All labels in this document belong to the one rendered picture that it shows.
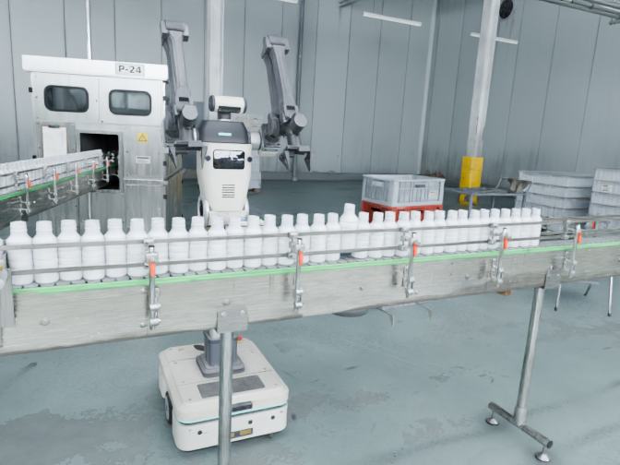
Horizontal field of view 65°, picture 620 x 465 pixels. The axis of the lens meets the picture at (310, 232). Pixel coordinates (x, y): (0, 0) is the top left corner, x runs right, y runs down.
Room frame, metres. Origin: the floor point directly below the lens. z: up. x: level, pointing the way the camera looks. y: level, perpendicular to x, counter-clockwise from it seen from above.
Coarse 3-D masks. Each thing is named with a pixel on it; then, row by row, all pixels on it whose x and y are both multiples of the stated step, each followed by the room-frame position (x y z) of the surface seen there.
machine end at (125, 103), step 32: (32, 64) 4.68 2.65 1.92; (64, 64) 4.72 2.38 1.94; (96, 64) 4.77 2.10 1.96; (128, 64) 4.81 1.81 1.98; (32, 96) 4.75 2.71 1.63; (64, 96) 4.75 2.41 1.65; (96, 96) 4.80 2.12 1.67; (128, 96) 4.84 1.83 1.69; (160, 96) 4.89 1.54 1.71; (96, 128) 4.82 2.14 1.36; (128, 128) 4.84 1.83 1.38; (160, 128) 4.89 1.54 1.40; (128, 160) 4.84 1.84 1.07; (160, 160) 4.89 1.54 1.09; (96, 192) 4.81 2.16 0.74; (128, 192) 4.84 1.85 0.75; (160, 192) 4.89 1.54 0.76; (128, 224) 4.84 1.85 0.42
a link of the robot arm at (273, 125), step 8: (272, 40) 2.29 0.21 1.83; (280, 40) 2.31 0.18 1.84; (264, 56) 2.36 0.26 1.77; (272, 64) 2.32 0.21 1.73; (272, 72) 2.31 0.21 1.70; (272, 80) 2.29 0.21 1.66; (272, 88) 2.28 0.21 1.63; (272, 96) 2.27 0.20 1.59; (272, 104) 2.27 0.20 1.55; (272, 112) 2.24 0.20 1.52; (272, 120) 2.20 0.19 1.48; (272, 128) 2.19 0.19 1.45
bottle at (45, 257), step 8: (40, 224) 1.25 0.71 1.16; (48, 224) 1.26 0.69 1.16; (40, 232) 1.24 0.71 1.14; (48, 232) 1.25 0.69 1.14; (32, 240) 1.24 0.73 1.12; (40, 240) 1.24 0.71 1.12; (48, 240) 1.24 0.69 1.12; (56, 240) 1.27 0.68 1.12; (48, 248) 1.24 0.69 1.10; (56, 248) 1.27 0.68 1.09; (40, 256) 1.23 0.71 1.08; (48, 256) 1.24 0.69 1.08; (56, 256) 1.26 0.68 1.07; (40, 264) 1.23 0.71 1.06; (48, 264) 1.24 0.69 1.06; (56, 264) 1.26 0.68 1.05; (56, 272) 1.26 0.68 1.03; (40, 280) 1.23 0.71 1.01; (48, 280) 1.24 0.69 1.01; (56, 280) 1.26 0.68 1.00
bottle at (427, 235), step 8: (424, 216) 1.84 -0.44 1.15; (432, 216) 1.84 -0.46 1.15; (424, 224) 1.83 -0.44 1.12; (432, 224) 1.82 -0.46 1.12; (424, 232) 1.83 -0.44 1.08; (432, 232) 1.82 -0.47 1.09; (424, 240) 1.82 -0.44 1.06; (432, 240) 1.83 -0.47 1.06; (424, 248) 1.82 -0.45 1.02; (432, 248) 1.83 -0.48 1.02
